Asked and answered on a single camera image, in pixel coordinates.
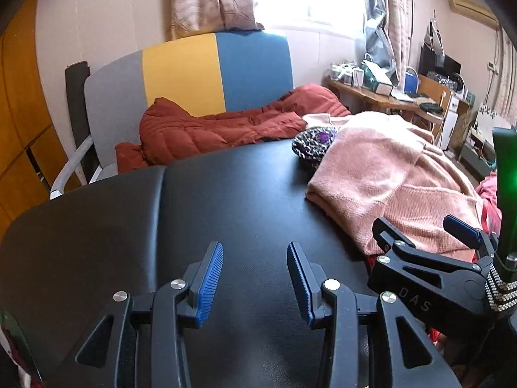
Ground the black white patterned knit garment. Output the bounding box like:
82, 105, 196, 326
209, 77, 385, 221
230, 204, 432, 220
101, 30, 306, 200
291, 126, 339, 170

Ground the yellow wooden wardrobe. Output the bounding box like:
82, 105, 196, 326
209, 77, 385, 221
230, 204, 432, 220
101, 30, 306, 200
0, 0, 81, 227

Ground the white cabinet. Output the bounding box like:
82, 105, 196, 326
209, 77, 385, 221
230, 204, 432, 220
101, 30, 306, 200
438, 89, 471, 150

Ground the black monitor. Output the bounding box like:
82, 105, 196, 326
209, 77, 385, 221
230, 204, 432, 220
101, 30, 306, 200
418, 44, 462, 77

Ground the grey-blue curtain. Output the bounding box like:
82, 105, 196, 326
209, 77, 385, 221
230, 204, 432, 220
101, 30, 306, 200
361, 0, 398, 77

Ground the beige air conditioner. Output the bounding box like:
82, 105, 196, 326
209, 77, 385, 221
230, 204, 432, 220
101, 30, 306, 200
449, 0, 499, 25

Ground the grey yellow blue chair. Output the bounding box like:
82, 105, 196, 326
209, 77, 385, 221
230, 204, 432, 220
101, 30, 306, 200
50, 31, 295, 200

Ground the red sweater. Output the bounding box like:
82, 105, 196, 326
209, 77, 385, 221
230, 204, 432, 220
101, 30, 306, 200
474, 172, 503, 235

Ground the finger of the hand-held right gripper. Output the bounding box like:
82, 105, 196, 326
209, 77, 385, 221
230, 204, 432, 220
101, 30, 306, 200
367, 217, 491, 329
443, 215, 499, 263

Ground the green box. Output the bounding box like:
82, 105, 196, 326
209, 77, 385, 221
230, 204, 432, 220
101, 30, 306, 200
361, 60, 394, 95

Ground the rust red down jacket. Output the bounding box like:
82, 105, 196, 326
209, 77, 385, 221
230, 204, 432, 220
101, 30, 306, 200
115, 84, 352, 166

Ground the cream knit garment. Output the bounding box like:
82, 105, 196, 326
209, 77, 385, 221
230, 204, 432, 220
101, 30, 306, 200
302, 112, 356, 130

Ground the beige patterned curtain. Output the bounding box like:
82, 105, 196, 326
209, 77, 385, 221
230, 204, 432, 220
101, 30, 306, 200
382, 0, 416, 90
169, 0, 265, 41

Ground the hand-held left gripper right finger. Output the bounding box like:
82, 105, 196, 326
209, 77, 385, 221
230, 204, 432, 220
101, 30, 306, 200
287, 242, 461, 388

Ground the pink knit sweater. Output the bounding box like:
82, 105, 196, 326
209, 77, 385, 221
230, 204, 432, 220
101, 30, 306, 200
305, 111, 485, 263

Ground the wooden desk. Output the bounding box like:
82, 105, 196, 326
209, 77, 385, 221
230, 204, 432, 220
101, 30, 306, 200
325, 77, 445, 130

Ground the red floral cloth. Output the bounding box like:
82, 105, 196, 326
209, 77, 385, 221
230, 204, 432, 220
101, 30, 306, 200
0, 315, 41, 388

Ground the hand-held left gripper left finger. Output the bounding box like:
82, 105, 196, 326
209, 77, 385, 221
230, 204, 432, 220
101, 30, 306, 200
46, 242, 224, 388

